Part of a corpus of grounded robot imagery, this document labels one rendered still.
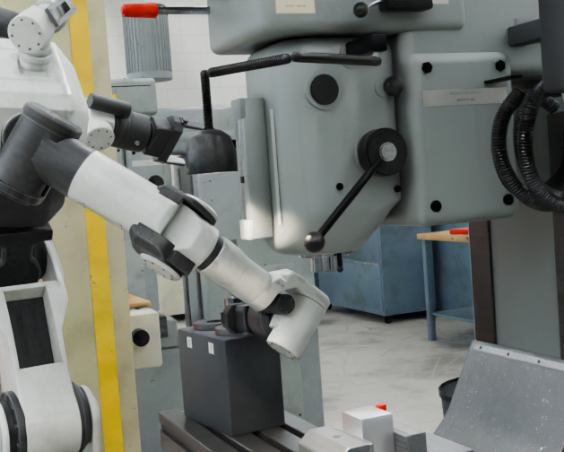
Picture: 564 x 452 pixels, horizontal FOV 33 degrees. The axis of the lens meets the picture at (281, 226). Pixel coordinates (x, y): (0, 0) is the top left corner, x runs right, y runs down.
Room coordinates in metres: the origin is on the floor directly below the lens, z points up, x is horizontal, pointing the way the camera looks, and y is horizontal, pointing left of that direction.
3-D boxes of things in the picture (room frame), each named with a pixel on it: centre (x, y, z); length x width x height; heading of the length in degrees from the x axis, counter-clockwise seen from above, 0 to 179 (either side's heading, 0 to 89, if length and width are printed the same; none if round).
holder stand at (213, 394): (1.91, 0.13, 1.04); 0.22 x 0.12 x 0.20; 30
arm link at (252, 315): (1.76, 0.04, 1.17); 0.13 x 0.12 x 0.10; 118
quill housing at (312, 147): (1.47, -0.07, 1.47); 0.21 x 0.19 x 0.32; 23
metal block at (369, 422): (1.37, -0.10, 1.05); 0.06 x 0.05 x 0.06; 25
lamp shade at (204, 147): (1.32, 0.09, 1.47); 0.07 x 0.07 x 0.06
